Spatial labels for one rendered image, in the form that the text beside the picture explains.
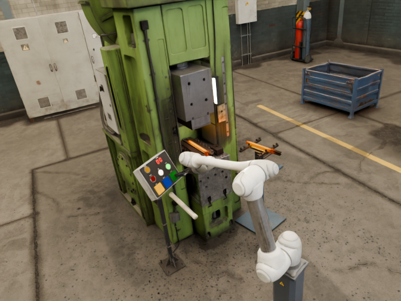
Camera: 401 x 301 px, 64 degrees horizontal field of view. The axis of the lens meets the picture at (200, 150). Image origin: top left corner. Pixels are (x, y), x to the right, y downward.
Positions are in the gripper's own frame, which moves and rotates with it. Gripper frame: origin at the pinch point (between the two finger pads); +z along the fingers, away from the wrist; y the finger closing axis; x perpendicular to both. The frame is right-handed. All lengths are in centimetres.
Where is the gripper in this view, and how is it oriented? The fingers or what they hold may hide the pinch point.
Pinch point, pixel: (178, 174)
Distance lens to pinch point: 267.3
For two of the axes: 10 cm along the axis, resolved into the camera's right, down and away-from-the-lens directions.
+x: -5.2, -8.4, -1.5
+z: -6.8, 3.0, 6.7
